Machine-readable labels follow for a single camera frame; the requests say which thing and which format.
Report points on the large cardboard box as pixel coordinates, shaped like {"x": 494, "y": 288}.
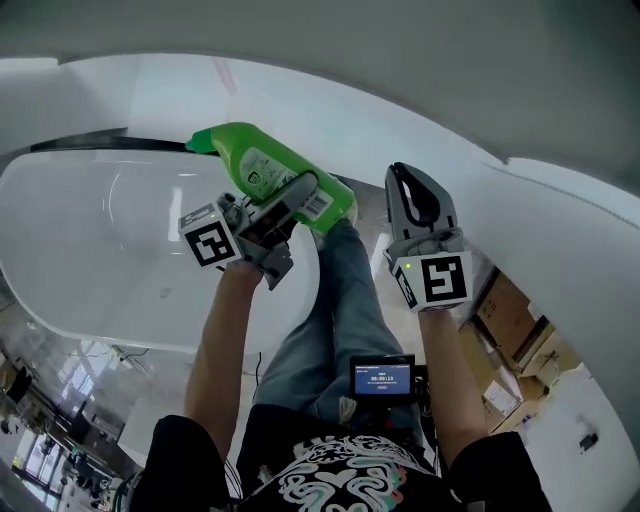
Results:
{"x": 505, "y": 320}

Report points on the small black screen device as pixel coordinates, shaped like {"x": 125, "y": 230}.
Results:
{"x": 382, "y": 377}

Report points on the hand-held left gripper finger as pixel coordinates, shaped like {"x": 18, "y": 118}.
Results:
{"x": 300, "y": 190}

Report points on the white bathtub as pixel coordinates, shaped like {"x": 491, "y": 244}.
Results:
{"x": 100, "y": 240}

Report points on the blue jeans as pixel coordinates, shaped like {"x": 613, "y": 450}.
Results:
{"x": 345, "y": 310}

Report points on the person's right forearm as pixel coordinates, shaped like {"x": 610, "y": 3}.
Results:
{"x": 450, "y": 380}

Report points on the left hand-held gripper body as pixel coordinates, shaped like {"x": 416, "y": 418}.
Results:
{"x": 210, "y": 245}

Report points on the green detergent bottle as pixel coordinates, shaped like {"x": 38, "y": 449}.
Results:
{"x": 270, "y": 165}

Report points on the black printed T-shirt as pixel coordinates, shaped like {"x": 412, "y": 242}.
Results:
{"x": 350, "y": 475}

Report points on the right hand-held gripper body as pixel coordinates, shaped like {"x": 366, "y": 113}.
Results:
{"x": 440, "y": 280}

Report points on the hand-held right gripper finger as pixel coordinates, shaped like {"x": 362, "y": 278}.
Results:
{"x": 395, "y": 215}
{"x": 447, "y": 215}

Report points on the person's left forearm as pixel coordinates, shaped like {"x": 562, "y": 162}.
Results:
{"x": 220, "y": 350}

